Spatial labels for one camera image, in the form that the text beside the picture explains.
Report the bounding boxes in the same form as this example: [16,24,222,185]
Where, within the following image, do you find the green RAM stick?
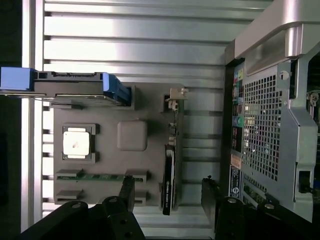
[56,173,126,182]

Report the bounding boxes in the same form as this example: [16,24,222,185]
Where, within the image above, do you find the grey plastic parts rack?
[49,83,186,210]

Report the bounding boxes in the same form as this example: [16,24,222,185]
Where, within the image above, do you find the silver CPU chip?
[62,127,91,160]

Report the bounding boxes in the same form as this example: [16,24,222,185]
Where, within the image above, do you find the open grey PC case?
[223,0,320,224]

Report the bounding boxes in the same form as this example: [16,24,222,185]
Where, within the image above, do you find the hard disk in blue caddy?
[0,66,133,108]

